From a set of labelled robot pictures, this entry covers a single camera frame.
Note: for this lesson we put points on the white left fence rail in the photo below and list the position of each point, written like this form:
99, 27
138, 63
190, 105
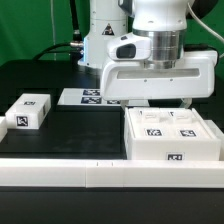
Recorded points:
3, 127

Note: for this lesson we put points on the white tagged block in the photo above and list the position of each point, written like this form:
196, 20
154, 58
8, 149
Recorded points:
29, 111

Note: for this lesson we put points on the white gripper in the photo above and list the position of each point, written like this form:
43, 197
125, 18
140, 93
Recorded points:
192, 77

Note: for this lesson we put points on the white right fence rail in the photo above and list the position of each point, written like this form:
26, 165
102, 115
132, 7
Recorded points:
219, 134

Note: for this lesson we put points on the white fence rail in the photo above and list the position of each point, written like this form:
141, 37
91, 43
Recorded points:
110, 173
3, 127
219, 134

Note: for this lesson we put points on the white front fence rail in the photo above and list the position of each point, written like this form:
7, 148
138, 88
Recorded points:
110, 173

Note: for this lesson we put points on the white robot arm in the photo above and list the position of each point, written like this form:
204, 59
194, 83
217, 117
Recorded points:
163, 21

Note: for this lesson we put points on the white small door part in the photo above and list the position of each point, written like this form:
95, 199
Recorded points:
148, 122
184, 123

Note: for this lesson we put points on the white flat tagged top panel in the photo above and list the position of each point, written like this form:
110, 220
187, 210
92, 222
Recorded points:
84, 97

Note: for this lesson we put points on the white cabinet body box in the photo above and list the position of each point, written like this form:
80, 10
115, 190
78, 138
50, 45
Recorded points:
169, 147

